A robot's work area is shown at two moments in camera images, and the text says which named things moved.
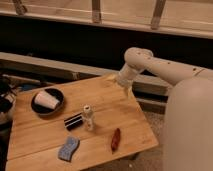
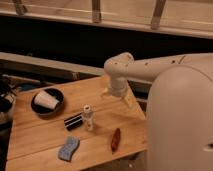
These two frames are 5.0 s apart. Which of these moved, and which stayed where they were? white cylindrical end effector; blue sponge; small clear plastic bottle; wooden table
Moved: white cylindrical end effector
Stayed: wooden table; small clear plastic bottle; blue sponge
